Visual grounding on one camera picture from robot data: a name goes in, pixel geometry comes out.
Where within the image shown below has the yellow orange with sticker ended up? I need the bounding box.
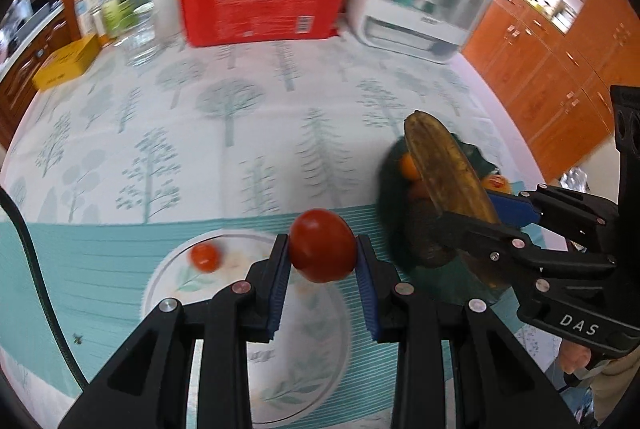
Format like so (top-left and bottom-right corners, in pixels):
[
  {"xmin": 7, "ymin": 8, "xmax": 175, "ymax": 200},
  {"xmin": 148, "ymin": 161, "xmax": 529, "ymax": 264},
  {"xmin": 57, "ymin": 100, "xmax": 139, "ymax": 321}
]
[{"xmin": 480, "ymin": 175, "xmax": 512, "ymax": 196}]

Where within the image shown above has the brown overripe banana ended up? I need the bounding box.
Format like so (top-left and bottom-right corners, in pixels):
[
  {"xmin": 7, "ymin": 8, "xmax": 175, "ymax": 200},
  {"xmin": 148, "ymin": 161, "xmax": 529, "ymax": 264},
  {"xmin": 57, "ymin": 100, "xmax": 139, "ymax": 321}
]
[{"xmin": 403, "ymin": 110, "xmax": 511, "ymax": 292}]

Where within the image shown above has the tree print tablecloth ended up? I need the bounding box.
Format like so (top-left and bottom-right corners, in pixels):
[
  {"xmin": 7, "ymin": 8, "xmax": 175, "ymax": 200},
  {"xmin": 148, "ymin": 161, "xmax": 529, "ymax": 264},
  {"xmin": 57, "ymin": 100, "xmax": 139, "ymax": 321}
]
[{"xmin": 0, "ymin": 26, "xmax": 566, "ymax": 429}]

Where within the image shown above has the white round plate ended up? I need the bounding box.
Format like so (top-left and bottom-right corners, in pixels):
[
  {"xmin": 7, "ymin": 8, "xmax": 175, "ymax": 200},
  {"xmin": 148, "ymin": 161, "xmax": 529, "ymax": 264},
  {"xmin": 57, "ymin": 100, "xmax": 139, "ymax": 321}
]
[{"xmin": 141, "ymin": 230, "xmax": 351, "ymax": 427}]

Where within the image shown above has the person's right hand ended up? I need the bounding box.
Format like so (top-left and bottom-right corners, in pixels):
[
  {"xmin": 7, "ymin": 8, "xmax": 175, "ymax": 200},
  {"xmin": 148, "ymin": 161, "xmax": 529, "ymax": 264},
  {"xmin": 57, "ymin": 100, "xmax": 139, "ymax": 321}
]
[{"xmin": 559, "ymin": 340, "xmax": 603, "ymax": 380}]

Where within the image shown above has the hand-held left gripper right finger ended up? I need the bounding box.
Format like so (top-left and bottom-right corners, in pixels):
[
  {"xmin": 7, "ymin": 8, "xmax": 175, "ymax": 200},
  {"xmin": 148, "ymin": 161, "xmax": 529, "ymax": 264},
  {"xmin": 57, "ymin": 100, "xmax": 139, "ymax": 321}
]
[{"xmin": 355, "ymin": 235, "xmax": 576, "ymax": 429}]

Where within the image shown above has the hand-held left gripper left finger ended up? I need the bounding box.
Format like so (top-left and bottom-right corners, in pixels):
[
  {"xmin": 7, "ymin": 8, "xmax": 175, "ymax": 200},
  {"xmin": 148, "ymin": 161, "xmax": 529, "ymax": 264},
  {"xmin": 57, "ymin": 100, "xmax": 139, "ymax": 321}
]
[{"xmin": 57, "ymin": 233, "xmax": 292, "ymax": 429}]

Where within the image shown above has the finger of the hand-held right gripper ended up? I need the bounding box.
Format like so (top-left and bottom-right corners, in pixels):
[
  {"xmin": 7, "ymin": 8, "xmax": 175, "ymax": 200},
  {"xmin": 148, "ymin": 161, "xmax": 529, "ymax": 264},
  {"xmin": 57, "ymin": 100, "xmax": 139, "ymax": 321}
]
[
  {"xmin": 486, "ymin": 183, "xmax": 622, "ymax": 256},
  {"xmin": 441, "ymin": 214, "xmax": 617, "ymax": 306}
]

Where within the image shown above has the tall wooden cabinet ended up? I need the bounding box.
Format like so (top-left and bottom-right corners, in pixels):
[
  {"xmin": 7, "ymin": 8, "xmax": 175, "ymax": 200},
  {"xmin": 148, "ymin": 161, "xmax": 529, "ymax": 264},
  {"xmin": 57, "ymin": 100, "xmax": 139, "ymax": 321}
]
[{"xmin": 462, "ymin": 0, "xmax": 640, "ymax": 182}]

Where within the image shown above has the yellow oil bottle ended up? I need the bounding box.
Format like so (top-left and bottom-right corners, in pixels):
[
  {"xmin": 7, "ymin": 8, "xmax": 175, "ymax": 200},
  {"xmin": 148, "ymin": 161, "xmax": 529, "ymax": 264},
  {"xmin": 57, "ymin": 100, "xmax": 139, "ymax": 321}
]
[{"xmin": 100, "ymin": 0, "xmax": 138, "ymax": 40}]

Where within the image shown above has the clear ribbed glass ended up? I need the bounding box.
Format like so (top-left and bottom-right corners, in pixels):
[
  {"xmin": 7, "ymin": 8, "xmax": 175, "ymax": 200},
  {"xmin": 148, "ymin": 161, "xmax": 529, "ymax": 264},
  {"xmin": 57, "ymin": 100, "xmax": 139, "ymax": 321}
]
[{"xmin": 120, "ymin": 16, "xmax": 161, "ymax": 64}]

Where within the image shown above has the green leaf-shaped plate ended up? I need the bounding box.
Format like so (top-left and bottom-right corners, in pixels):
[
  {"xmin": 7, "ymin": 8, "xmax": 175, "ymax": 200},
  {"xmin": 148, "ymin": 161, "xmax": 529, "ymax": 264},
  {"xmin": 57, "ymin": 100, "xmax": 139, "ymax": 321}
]
[{"xmin": 376, "ymin": 129, "xmax": 521, "ymax": 310}]

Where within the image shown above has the clear plastic bottles pack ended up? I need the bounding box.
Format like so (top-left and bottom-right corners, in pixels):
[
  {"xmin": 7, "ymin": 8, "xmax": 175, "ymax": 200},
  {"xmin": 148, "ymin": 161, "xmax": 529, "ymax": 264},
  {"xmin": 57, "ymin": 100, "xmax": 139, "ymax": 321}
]
[{"xmin": 560, "ymin": 166, "xmax": 593, "ymax": 192}]

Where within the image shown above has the white plastic bottle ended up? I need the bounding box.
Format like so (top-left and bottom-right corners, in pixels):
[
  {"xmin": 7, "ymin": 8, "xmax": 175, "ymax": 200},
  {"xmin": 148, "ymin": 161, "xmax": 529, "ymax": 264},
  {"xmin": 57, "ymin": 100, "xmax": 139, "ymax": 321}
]
[{"xmin": 150, "ymin": 0, "xmax": 178, "ymax": 37}]

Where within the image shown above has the red tomato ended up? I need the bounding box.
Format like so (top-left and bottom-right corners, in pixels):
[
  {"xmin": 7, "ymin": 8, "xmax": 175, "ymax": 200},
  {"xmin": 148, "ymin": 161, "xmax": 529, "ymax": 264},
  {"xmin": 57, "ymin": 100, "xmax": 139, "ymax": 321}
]
[
  {"xmin": 190, "ymin": 243, "xmax": 222, "ymax": 273},
  {"xmin": 290, "ymin": 209, "xmax": 358, "ymax": 284}
]

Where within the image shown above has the yellow cardboard box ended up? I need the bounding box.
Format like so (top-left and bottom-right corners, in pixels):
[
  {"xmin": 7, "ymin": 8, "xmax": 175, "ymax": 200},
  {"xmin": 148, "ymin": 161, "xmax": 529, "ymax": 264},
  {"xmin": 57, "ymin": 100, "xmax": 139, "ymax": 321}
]
[{"xmin": 32, "ymin": 34, "xmax": 101, "ymax": 90}]

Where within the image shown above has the black cable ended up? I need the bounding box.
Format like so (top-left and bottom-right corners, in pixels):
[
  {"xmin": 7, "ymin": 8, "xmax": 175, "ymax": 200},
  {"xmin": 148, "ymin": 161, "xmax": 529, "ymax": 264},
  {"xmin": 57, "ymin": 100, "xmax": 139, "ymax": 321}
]
[{"xmin": 0, "ymin": 189, "xmax": 88, "ymax": 397}]

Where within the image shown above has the wooden cabinet with drawers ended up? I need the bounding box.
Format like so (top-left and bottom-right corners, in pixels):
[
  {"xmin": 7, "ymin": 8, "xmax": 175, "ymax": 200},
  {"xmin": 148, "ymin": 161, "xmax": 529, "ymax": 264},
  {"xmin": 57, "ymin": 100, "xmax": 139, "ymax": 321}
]
[{"xmin": 0, "ymin": 4, "xmax": 68, "ymax": 144}]

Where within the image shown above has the person's right forearm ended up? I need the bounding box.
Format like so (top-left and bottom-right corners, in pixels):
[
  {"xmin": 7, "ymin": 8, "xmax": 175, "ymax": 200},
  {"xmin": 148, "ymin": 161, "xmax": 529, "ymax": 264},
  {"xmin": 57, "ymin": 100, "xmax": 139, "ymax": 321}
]
[{"xmin": 592, "ymin": 349, "xmax": 638, "ymax": 425}]

